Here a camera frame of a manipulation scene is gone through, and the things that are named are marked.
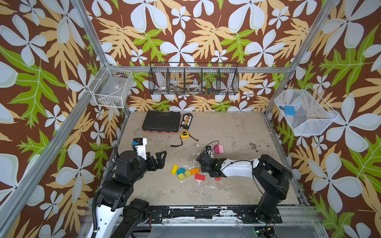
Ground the magenta block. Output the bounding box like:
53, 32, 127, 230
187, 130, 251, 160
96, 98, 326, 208
214, 145, 220, 154

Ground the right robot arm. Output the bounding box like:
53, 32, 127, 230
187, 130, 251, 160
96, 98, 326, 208
196, 151, 292, 222

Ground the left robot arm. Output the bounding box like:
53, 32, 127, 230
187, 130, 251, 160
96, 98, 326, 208
87, 150, 167, 238

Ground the yellow rectangular block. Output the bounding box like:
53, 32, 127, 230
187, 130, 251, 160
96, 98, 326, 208
171, 165, 179, 175

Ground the orange block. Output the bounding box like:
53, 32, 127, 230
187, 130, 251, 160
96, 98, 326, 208
190, 168, 200, 175

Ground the red flat block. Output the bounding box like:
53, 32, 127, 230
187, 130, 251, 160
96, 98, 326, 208
194, 174, 206, 181

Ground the teal block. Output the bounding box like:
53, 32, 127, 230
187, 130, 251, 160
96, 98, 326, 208
176, 168, 186, 175

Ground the yellow tape measure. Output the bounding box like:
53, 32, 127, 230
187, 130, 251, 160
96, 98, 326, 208
170, 131, 199, 147

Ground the black tool case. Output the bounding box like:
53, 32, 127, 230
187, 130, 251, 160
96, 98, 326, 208
142, 111, 181, 133

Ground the blue object in basket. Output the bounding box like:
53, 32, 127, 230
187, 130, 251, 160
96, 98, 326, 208
283, 106, 296, 116

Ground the white mesh basket right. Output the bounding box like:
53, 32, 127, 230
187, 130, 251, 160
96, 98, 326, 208
275, 86, 339, 137

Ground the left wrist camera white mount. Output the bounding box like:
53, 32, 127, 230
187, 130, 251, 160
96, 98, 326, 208
132, 138, 147, 160

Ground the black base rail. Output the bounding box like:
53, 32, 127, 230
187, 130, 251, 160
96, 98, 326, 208
148, 205, 282, 224

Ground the black wire basket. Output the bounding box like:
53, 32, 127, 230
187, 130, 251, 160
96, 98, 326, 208
148, 62, 240, 95

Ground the white wire basket left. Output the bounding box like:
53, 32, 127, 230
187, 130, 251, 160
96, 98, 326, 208
89, 63, 135, 108

